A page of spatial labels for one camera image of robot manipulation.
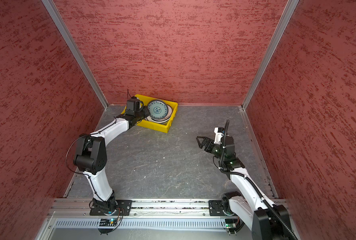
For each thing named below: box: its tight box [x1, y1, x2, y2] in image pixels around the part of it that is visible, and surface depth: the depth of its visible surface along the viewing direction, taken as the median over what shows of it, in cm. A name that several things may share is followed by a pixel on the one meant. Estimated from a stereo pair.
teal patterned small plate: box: [147, 99, 169, 120], surface depth 102 cm
